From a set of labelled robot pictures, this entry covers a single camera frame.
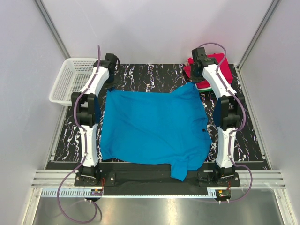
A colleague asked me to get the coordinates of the blue t shirt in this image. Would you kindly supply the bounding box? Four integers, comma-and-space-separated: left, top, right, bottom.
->
100, 83, 212, 181

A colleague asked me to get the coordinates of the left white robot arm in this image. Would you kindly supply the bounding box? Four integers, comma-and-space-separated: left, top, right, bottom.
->
71, 53, 120, 186

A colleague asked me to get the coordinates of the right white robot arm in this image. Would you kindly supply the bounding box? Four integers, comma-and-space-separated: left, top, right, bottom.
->
189, 44, 246, 186

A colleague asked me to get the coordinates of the red folded t shirt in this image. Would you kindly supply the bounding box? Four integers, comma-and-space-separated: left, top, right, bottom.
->
183, 53, 233, 86

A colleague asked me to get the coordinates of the white plastic basket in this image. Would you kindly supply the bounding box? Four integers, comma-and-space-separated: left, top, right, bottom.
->
49, 58, 97, 106

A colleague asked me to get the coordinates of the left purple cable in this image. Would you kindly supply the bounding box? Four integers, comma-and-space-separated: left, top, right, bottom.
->
56, 45, 103, 224

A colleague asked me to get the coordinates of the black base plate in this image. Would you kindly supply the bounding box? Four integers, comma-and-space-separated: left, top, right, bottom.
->
75, 162, 240, 188

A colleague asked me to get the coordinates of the aluminium frame rail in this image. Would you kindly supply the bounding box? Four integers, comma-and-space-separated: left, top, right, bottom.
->
31, 170, 285, 198

